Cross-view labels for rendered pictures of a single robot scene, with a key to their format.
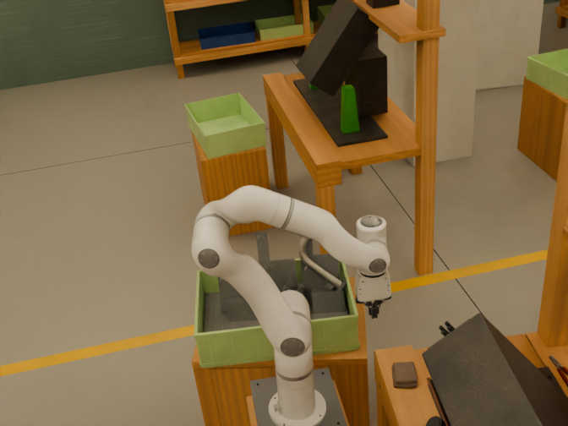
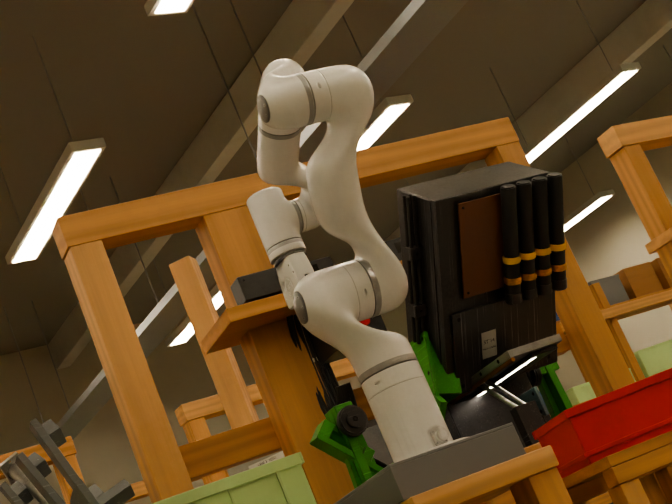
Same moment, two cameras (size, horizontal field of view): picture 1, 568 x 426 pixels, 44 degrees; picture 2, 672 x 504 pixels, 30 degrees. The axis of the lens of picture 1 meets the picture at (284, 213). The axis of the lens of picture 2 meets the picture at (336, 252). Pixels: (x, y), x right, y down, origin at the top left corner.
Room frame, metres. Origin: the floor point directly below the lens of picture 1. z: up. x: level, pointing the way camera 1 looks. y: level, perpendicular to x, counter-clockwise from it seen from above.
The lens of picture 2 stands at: (2.67, 2.18, 0.70)
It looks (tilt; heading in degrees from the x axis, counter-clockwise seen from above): 15 degrees up; 245
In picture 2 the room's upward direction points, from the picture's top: 23 degrees counter-clockwise
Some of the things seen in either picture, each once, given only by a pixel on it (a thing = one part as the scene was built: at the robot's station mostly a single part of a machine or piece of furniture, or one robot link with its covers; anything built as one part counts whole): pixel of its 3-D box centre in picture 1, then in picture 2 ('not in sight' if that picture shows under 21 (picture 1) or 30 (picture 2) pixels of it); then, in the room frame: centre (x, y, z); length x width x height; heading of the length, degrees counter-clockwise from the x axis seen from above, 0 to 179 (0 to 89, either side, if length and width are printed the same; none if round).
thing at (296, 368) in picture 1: (292, 331); (350, 322); (1.67, 0.01, 1.22); 0.19 x 0.12 x 0.24; 179
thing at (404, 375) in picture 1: (404, 374); not in sight; (1.74, -0.35, 0.91); 0.10 x 0.08 x 0.03; 173
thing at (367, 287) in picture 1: (373, 281); (297, 277); (1.63, -0.24, 1.41); 0.10 x 0.07 x 0.11; 93
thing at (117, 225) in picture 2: not in sight; (304, 182); (1.18, -0.96, 1.89); 1.50 x 0.09 x 0.09; 3
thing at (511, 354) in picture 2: not in sight; (498, 373); (1.08, -0.57, 1.11); 0.39 x 0.16 x 0.03; 93
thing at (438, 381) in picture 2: not in sight; (433, 375); (1.24, -0.60, 1.17); 0.13 x 0.12 x 0.20; 3
